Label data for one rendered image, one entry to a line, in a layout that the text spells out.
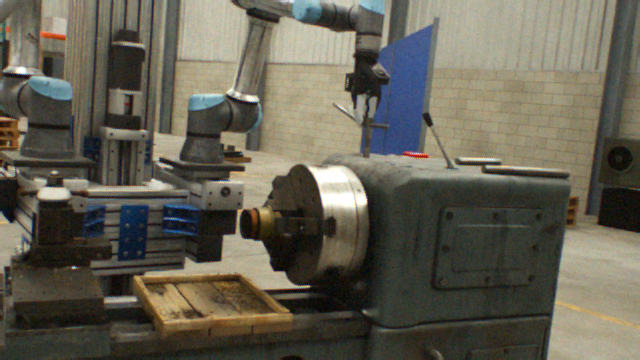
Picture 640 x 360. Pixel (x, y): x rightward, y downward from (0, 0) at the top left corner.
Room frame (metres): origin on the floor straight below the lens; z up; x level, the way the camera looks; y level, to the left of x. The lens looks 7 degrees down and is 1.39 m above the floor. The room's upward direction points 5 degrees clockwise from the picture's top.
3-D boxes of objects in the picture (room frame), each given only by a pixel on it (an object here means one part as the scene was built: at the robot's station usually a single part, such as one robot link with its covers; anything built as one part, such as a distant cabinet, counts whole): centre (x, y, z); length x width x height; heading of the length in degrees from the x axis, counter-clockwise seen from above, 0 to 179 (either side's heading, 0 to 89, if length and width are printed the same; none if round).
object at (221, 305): (1.55, 0.24, 0.89); 0.36 x 0.30 x 0.04; 27
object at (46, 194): (1.46, 0.60, 1.13); 0.08 x 0.08 x 0.03
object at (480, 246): (1.87, -0.35, 1.06); 0.59 x 0.48 x 0.39; 117
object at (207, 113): (2.22, 0.40, 1.33); 0.13 x 0.12 x 0.14; 134
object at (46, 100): (1.93, 0.82, 1.33); 0.13 x 0.12 x 0.14; 56
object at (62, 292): (1.40, 0.57, 0.95); 0.43 x 0.17 x 0.05; 27
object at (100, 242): (1.47, 0.57, 0.99); 0.20 x 0.10 x 0.05; 117
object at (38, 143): (1.93, 0.81, 1.21); 0.15 x 0.15 x 0.10
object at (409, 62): (8.50, -0.81, 1.18); 4.12 x 0.80 x 2.35; 5
